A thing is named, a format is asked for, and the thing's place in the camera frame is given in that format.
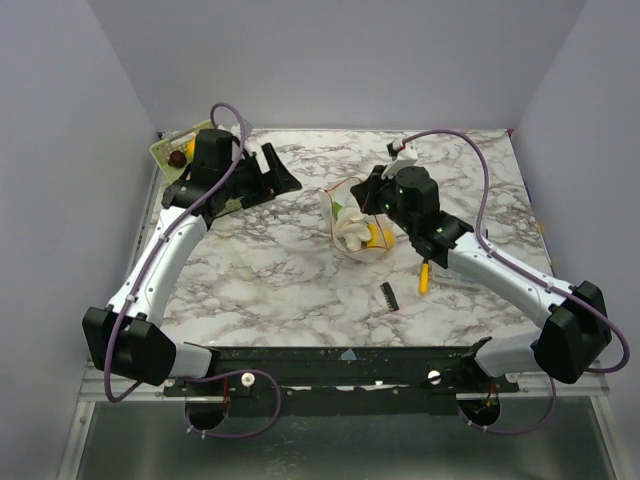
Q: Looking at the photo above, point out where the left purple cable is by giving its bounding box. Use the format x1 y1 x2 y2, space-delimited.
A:
104 102 282 441

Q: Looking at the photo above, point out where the purple cable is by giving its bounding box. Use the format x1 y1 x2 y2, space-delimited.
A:
104 102 282 441
399 129 631 437

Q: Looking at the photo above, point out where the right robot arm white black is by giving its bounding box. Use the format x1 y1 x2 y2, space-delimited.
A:
351 165 612 392

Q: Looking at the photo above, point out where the clear zip top bag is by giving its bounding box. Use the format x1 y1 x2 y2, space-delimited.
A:
318 177 396 263

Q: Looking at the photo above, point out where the black bit holder strip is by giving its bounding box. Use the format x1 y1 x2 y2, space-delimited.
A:
380 282 399 312

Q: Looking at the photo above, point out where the orange toy fruit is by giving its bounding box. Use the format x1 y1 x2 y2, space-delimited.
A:
185 138 195 158

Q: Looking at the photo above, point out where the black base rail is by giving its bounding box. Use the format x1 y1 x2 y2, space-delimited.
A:
164 347 518 417

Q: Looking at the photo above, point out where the white toy garlic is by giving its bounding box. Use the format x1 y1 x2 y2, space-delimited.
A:
334 207 371 252

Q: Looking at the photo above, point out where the yellow handle screwdriver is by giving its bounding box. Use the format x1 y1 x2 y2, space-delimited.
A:
419 262 430 295

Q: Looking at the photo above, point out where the yellow toy lemon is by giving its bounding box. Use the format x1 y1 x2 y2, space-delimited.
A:
366 223 395 250

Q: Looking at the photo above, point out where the aluminium extrusion rail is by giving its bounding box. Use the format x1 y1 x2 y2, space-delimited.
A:
79 355 609 401

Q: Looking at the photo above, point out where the dark red toy fruit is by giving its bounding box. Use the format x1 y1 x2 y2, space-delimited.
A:
168 150 188 169

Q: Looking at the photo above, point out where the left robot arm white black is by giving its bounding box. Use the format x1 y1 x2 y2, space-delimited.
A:
82 129 302 395

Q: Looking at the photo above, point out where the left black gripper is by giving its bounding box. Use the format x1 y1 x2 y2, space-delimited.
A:
222 143 303 210

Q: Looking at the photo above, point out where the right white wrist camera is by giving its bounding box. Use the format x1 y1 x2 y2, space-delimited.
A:
384 140 418 177

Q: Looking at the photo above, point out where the clear plastic screw box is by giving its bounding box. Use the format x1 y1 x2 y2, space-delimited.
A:
432 271 479 290

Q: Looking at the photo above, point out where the green plastic basket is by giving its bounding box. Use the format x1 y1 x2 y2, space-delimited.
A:
149 121 211 183

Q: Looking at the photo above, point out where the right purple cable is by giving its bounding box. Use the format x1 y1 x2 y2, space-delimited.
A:
399 129 631 437

